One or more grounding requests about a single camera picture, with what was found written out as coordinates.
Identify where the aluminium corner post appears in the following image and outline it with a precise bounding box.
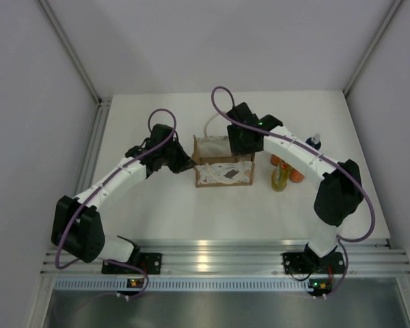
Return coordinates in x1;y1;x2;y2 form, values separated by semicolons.
342;0;405;98
36;0;100;104

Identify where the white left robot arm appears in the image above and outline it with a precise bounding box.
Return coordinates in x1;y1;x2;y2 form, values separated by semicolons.
51;124;195;273

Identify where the jute canvas tote bag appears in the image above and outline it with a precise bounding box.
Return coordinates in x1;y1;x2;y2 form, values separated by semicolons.
192;114;255;188

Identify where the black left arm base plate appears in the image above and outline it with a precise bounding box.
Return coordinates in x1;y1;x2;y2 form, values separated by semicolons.
101;252;163;275

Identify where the right aluminium corner post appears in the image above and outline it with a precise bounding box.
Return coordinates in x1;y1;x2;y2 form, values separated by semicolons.
342;0;405;98

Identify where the yellow bottle red cap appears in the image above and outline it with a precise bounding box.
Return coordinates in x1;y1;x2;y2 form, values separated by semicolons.
271;160;292;192

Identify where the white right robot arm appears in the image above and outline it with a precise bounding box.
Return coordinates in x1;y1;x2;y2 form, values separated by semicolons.
226;102;365;272

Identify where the dark blue pump bottle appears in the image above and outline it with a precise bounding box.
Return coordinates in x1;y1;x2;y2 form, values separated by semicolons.
305;133;321;150

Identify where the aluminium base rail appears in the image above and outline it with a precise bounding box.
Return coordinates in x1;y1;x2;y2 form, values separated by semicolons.
40;238;410;278

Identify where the white slotted cable duct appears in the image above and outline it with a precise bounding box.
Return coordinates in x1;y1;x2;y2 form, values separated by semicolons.
54;277;328;292

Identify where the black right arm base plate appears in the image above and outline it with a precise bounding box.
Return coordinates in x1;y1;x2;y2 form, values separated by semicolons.
282;251;345;275

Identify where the left aluminium corner post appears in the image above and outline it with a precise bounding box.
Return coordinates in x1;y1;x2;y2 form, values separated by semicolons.
36;0;100;104

